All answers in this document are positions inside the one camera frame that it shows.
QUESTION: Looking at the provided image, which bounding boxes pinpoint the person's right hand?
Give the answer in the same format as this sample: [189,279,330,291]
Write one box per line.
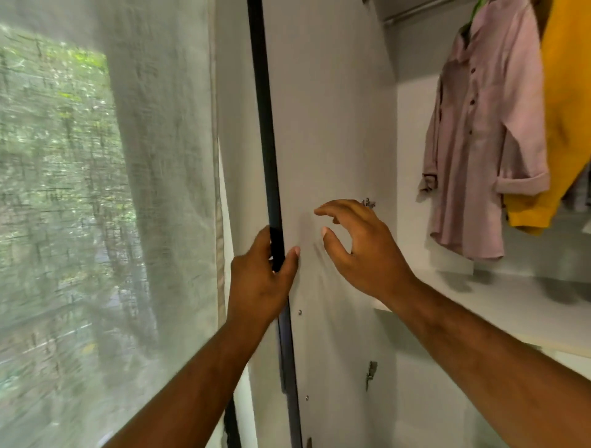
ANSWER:
[314,198,417,306]

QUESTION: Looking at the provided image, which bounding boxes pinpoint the person's left hand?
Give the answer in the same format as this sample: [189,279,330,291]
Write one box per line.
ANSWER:
[226,225,301,329]

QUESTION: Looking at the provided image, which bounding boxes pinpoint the white wooden wardrobe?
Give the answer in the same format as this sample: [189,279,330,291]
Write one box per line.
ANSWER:
[214,0,591,448]

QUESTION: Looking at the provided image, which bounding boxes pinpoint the pink and yellow garment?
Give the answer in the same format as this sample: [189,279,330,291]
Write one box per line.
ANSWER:
[503,0,591,234]

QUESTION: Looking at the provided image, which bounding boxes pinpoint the pile of coloured plastic hangers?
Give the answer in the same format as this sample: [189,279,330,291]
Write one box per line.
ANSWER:
[460,0,491,42]

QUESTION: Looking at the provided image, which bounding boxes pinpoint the person's left forearm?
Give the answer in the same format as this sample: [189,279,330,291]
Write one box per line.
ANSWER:
[103,314,269,448]

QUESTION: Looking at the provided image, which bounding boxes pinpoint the person's right forearm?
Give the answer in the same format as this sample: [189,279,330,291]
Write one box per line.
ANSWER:
[388,281,591,448]

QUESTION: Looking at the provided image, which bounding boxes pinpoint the sheer white curtain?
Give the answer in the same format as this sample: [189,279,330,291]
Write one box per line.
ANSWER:
[0,0,260,448]

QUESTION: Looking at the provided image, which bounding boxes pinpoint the metal wardrobe hanging rail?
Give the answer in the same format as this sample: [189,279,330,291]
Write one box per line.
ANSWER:
[380,0,458,27]

